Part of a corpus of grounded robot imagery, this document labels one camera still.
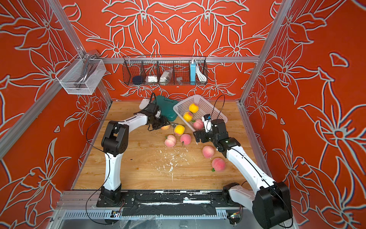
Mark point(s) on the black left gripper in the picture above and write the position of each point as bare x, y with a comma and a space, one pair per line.
150, 127

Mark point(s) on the orange peach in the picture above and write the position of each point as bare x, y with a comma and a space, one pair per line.
166, 127

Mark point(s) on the pink peach with leaf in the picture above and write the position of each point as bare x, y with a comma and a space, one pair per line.
198, 124

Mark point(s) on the yellow peach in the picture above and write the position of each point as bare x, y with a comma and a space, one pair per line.
193, 108
188, 116
179, 130

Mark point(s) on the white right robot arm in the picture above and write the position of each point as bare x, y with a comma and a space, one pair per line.
268, 200

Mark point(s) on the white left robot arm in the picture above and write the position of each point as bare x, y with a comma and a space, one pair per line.
115, 142

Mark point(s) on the white plastic basket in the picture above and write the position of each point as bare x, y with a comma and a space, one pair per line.
205, 107

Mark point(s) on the white packet in basket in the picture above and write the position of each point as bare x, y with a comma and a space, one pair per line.
152, 79

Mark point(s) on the clear bag in basket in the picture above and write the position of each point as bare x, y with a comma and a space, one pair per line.
166, 77

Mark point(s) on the green plastic tool case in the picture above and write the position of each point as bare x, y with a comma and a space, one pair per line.
166, 106

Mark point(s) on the small white box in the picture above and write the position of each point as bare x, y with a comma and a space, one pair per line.
144, 104

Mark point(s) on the pink red peach front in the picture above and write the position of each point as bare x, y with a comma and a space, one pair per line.
218, 164

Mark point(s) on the dark round object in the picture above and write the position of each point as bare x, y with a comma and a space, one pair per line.
138, 80

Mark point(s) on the light blue box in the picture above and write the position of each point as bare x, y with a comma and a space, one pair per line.
192, 72

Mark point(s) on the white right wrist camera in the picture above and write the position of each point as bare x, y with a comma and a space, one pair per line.
207, 122

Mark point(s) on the black wire wall basket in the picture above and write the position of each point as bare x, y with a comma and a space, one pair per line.
157, 64

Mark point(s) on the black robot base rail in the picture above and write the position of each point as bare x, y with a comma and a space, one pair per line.
168, 203

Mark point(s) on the clear plastic wall bin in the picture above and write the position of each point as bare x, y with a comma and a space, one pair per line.
82, 76

